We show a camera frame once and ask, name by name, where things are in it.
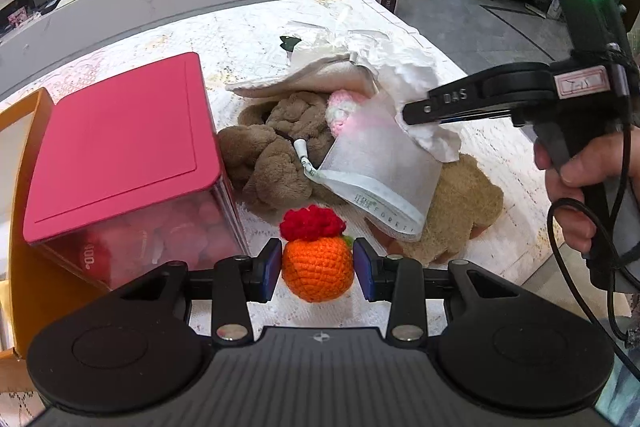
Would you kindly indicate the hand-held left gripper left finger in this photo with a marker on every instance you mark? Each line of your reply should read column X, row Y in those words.
column 270, row 269

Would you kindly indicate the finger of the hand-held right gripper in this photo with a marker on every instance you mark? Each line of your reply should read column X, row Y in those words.
column 440, row 104

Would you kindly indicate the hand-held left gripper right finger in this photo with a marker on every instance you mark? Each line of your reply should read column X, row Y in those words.
column 363, row 274

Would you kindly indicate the crocheted orange fruit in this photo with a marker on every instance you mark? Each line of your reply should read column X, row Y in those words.
column 317, row 267

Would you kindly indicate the cellophane white bundle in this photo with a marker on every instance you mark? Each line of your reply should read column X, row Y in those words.
column 400, row 67

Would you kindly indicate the dark brown plush toy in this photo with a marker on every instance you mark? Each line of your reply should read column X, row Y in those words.
column 270, row 167

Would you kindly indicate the orange wooden box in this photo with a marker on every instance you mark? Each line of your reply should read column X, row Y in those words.
column 40, row 302

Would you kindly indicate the person's right hand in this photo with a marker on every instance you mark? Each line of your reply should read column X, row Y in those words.
column 575, row 179

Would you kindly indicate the white mesh pouch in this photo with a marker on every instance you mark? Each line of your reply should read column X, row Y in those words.
column 375, row 162

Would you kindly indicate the pink white crocheted toy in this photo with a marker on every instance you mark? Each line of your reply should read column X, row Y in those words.
column 342, row 107

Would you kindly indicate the light brown plush toy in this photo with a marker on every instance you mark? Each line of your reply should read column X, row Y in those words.
column 460, row 202

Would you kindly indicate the red lidded clear box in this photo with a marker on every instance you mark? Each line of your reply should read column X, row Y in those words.
column 115, row 142

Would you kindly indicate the white patterned tablecloth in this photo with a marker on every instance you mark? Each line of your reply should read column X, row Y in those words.
column 200, row 32

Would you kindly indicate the small pink box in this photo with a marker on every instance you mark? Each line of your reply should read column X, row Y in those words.
column 16, row 17

